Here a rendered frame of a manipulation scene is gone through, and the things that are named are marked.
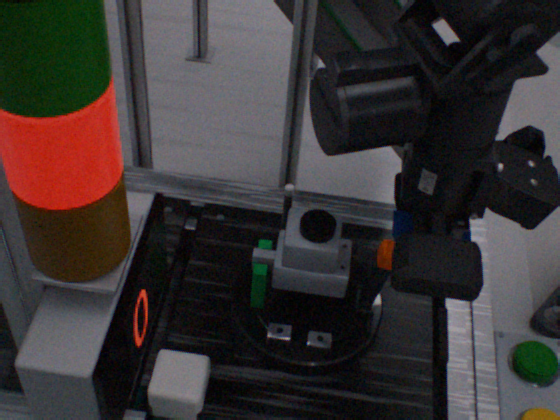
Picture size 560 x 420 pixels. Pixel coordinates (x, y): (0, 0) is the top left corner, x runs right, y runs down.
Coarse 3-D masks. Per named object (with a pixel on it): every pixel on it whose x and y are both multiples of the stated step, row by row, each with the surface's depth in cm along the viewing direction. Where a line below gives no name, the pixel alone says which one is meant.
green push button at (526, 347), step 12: (516, 348) 70; (528, 348) 69; (540, 348) 70; (516, 360) 69; (528, 360) 69; (540, 360) 69; (552, 360) 69; (528, 372) 68; (540, 372) 68; (552, 372) 68
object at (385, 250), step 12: (384, 240) 63; (360, 252) 64; (372, 252) 64; (384, 252) 63; (372, 264) 64; (384, 264) 63; (372, 276) 66; (384, 276) 65; (372, 288) 66; (360, 300) 68; (372, 300) 67
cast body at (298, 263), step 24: (288, 216) 63; (312, 216) 62; (336, 216) 64; (288, 240) 61; (312, 240) 61; (336, 240) 62; (288, 264) 63; (312, 264) 62; (336, 264) 64; (288, 288) 65; (312, 288) 65; (336, 288) 64
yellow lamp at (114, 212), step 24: (120, 192) 34; (24, 216) 33; (48, 216) 32; (72, 216) 32; (96, 216) 33; (120, 216) 35; (48, 240) 33; (72, 240) 33; (96, 240) 34; (120, 240) 36; (48, 264) 35; (72, 264) 35; (96, 264) 35
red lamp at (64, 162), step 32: (0, 128) 29; (32, 128) 29; (64, 128) 29; (96, 128) 30; (32, 160) 30; (64, 160) 30; (96, 160) 31; (32, 192) 31; (64, 192) 31; (96, 192) 32
